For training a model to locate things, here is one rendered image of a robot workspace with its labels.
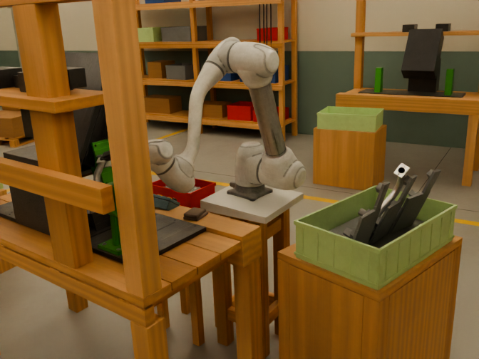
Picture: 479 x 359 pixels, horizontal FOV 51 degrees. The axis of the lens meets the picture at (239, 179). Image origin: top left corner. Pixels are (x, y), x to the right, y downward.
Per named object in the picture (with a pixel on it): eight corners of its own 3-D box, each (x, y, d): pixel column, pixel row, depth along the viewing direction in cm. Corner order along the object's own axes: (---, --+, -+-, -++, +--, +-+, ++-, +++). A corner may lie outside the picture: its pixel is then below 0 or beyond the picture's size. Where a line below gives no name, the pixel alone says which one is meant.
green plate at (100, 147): (114, 182, 242) (102, 140, 239) (125, 181, 237) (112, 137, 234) (94, 189, 234) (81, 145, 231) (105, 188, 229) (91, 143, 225)
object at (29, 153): (49, 209, 253) (38, 143, 243) (87, 222, 235) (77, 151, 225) (15, 221, 239) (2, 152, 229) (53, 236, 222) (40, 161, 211)
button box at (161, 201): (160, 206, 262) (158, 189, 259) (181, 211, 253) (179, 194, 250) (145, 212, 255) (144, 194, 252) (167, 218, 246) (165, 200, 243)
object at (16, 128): (33, 128, 904) (26, 86, 881) (68, 130, 874) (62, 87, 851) (-24, 144, 799) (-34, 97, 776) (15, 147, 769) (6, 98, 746)
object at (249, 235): (64, 196, 316) (60, 174, 312) (261, 256, 229) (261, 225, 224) (43, 204, 306) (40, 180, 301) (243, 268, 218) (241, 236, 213)
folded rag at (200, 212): (194, 211, 243) (193, 206, 242) (208, 214, 239) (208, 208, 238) (182, 219, 234) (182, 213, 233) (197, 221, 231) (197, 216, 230)
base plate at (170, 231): (60, 189, 290) (60, 185, 289) (206, 231, 226) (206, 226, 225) (-12, 212, 258) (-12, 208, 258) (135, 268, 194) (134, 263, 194)
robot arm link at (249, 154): (247, 175, 277) (248, 136, 269) (274, 182, 266) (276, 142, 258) (228, 183, 265) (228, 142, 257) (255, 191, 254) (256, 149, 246)
